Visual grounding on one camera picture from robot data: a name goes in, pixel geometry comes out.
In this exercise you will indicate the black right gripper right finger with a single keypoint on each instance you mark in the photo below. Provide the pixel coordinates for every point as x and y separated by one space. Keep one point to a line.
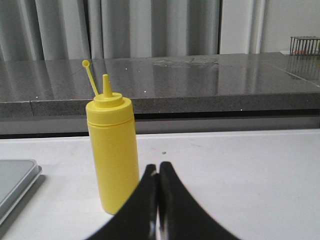
180 215

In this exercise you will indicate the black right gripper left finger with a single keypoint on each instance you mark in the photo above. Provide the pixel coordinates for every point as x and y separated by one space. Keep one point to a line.
137 218

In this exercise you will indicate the yellow squeeze bottle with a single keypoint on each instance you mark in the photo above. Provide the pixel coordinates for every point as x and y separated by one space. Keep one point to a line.
112 130

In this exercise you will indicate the digital kitchen scale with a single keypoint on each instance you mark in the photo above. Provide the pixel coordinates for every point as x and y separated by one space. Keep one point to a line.
16 177

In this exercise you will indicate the grey stone counter ledge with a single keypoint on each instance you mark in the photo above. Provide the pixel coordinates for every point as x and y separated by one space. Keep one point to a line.
164 85

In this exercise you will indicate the grey curtain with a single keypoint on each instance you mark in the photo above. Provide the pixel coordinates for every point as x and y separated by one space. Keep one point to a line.
102 29

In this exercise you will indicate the metal wire rack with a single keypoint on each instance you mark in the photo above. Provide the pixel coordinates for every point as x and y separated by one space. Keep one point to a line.
304 46

